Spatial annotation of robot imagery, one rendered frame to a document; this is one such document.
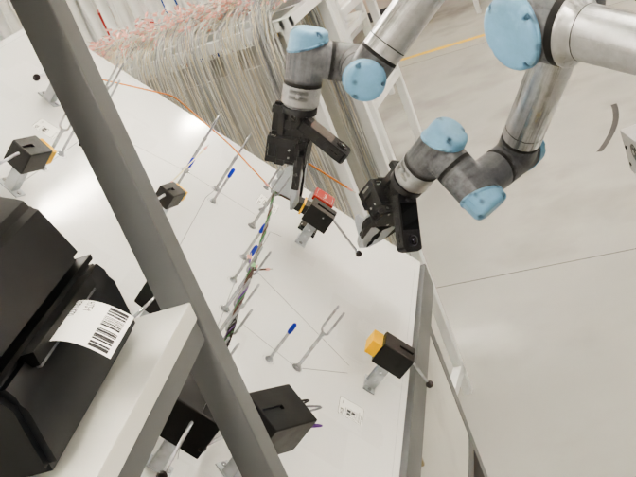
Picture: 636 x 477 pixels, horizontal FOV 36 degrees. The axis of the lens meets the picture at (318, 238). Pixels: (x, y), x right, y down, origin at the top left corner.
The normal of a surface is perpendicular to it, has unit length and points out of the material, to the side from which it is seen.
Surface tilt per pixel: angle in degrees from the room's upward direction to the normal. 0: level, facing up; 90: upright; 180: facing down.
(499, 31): 88
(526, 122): 103
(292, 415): 53
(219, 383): 90
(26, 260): 72
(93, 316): 36
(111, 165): 90
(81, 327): 31
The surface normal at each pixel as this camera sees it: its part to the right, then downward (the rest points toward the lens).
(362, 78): 0.04, 0.35
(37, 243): 0.77, -0.54
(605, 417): -0.36, -0.87
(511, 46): -0.80, 0.44
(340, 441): 0.53, -0.74
